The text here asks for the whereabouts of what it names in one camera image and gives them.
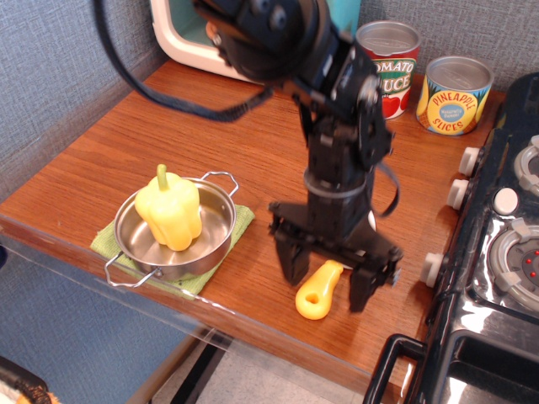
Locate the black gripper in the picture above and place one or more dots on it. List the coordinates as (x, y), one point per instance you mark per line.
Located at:
(334, 223)

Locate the yellow handled toy knife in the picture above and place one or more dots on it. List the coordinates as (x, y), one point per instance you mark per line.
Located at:
(315, 297)

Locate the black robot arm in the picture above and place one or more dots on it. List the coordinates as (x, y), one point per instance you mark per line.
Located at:
(294, 47)

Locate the white stove knob bottom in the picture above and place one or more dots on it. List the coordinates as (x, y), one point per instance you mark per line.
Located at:
(431, 268)

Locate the white stove knob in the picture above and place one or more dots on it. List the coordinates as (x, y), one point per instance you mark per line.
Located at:
(457, 193)
(468, 161)
(431, 268)

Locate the white stove knob middle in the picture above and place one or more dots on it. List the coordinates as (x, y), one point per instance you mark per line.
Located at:
(457, 193)

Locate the black toy stove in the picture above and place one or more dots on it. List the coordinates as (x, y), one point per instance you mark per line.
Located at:
(482, 339)

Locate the white stove knob top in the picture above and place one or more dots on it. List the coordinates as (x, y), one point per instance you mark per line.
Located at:
(468, 161)

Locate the yellow toy bell pepper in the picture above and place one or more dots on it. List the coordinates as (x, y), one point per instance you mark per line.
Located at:
(170, 205)

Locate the small steel pan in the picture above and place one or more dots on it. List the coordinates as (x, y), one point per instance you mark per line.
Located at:
(155, 261)

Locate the pineapple slices can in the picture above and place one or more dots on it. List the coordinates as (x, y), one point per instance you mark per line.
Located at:
(453, 96)

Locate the green cloth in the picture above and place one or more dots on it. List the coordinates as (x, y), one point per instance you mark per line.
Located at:
(106, 246)

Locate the tomato sauce can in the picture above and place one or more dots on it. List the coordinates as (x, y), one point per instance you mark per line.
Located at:
(394, 48)

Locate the toy microwave oven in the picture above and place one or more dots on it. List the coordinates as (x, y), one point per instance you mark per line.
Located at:
(181, 33)

